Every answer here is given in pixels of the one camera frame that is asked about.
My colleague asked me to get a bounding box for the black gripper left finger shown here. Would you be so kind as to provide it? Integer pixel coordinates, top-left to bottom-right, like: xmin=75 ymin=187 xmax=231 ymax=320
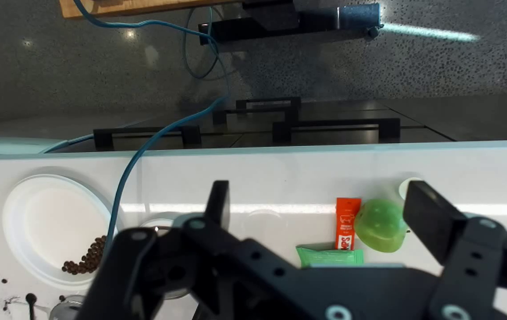
xmin=76 ymin=180 xmax=229 ymax=320

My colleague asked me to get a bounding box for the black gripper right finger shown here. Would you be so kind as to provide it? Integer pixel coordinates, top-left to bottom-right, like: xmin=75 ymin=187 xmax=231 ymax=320
xmin=404 ymin=182 xmax=507 ymax=320

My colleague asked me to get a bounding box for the brown coffee beans pile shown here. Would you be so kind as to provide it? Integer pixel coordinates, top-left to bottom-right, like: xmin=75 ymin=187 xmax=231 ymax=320
xmin=60 ymin=237 xmax=107 ymax=276

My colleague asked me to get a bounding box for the white plate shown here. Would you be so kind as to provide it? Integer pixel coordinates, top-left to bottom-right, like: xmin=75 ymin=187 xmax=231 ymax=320
xmin=2 ymin=175 xmax=110 ymax=290

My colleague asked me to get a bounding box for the black coffee scoop spoon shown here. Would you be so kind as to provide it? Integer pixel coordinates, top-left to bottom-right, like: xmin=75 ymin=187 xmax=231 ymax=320
xmin=25 ymin=294 xmax=37 ymax=320

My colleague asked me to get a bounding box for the chrome jar lid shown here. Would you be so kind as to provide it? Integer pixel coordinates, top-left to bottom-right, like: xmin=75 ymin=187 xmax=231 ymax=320
xmin=50 ymin=295 xmax=83 ymax=320

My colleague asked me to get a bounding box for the green apple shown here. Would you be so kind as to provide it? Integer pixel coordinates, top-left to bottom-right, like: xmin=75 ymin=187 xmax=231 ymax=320
xmin=356 ymin=198 xmax=407 ymax=253

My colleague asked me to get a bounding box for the black cabinet handle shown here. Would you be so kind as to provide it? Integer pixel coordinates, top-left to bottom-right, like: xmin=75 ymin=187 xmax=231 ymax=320
xmin=92 ymin=96 xmax=402 ymax=151

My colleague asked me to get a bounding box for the blue cable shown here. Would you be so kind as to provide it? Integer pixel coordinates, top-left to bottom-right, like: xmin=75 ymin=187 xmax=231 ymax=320
xmin=73 ymin=0 xmax=231 ymax=242

